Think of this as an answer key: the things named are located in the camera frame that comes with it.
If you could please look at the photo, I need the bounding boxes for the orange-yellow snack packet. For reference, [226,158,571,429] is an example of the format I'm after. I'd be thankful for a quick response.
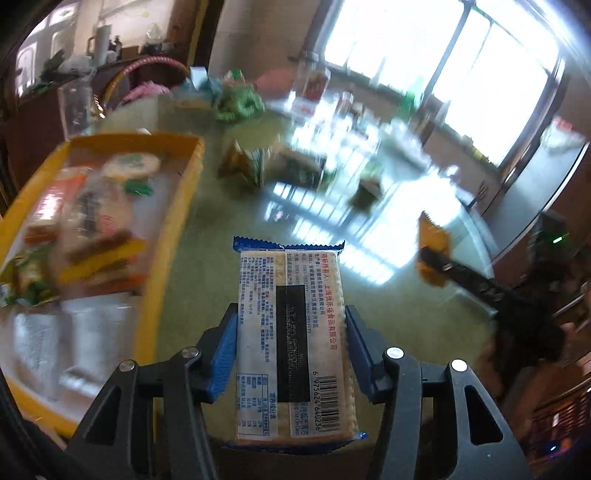
[417,211,451,288]

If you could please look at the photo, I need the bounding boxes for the pink hula hoop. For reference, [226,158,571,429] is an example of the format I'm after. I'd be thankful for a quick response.
[100,55,193,117]

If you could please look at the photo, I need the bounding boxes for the round-print snack packet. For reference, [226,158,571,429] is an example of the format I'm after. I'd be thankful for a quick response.
[102,152,163,180]

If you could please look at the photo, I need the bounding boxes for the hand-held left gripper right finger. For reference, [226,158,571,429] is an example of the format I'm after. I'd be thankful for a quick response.
[345,305,534,480]

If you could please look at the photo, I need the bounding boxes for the pink cloth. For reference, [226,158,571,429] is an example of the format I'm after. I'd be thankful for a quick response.
[122,80,172,105]

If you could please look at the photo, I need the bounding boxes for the yellow cardboard box tray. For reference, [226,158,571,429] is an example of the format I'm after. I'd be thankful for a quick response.
[0,133,206,437]

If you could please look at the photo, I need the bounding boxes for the white red-label liquor bottle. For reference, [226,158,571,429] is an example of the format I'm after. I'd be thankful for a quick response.
[304,68,329,103]

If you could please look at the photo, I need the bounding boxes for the green plastic bottle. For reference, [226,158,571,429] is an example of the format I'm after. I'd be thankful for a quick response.
[403,76,424,117]

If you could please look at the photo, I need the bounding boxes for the white snack packet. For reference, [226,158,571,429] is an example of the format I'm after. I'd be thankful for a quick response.
[62,295,145,398]
[8,305,63,398]

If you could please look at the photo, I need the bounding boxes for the white handled tumbler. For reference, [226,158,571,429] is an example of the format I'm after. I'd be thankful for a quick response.
[87,24,113,66]

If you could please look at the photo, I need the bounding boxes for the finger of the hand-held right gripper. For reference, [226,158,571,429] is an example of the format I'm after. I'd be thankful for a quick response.
[419,247,509,320]

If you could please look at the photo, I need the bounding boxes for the orange cracker packet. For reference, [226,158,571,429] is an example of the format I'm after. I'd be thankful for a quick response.
[22,173,89,246]

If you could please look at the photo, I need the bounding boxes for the teal tissue box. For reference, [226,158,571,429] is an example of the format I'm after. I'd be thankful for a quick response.
[177,67,223,112]

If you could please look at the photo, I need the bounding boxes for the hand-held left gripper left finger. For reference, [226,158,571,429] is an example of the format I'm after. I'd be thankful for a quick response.
[69,302,238,480]

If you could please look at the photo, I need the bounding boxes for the green cloth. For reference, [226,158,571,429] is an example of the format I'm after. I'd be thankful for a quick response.
[214,83,267,124]

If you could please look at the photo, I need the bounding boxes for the clear plastic bag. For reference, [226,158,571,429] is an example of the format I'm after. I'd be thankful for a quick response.
[57,54,93,75]

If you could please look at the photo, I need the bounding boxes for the steel thermos flask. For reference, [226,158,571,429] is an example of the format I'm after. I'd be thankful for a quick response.
[421,102,452,145]

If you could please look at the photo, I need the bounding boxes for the pink hand fan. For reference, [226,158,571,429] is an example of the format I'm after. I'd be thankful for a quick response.
[255,69,295,94]

